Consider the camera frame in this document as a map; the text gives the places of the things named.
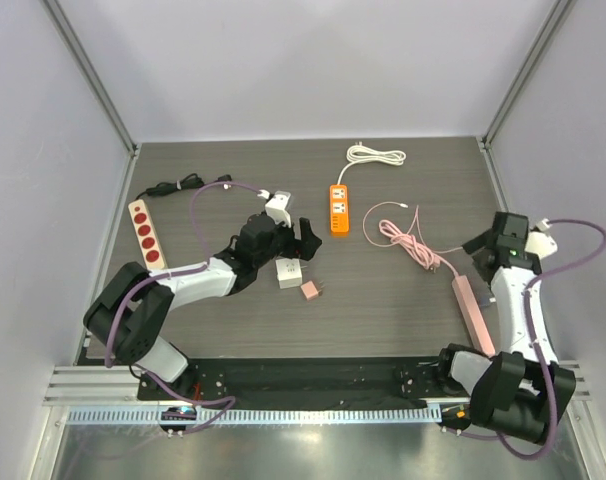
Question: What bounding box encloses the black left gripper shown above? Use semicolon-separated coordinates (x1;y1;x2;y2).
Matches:
254;215;321;268

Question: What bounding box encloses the white cube socket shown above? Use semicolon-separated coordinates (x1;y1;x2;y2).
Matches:
275;258;307;289

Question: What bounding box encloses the pink plug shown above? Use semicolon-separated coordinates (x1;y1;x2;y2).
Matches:
300;280;324;301

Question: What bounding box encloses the beige red power strip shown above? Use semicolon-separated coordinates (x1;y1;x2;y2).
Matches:
128;199;167;270

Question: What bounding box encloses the pink power strip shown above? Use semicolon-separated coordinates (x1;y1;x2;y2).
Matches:
452;275;496;357

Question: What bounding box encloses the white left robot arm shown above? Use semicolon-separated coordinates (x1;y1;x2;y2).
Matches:
83;190;322;400

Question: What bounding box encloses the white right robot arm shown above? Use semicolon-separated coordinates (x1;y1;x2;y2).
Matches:
433;212;576;445

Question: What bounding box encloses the thin pink usb cable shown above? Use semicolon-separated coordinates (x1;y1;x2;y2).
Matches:
362;201;469;254

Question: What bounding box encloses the white coiled cable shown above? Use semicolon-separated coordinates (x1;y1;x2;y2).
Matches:
336;142;408;186

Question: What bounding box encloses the black power strip cable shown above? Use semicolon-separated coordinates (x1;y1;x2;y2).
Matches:
135;172;233;200

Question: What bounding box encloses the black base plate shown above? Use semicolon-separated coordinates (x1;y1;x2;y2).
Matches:
168;356;467;400

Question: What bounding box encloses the white slotted cable duct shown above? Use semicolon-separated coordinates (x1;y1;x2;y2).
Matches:
67;404;442;425

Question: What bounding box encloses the left aluminium frame post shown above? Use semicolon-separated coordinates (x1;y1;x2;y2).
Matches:
41;0;140;157

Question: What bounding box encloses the aluminium frame post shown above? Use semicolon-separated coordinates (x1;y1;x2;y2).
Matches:
477;0;576;152
41;0;140;157

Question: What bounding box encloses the right aluminium frame post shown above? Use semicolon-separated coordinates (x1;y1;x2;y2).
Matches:
477;0;576;152

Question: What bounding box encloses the aluminium front rail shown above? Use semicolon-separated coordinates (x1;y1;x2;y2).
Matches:
42;359;593;407

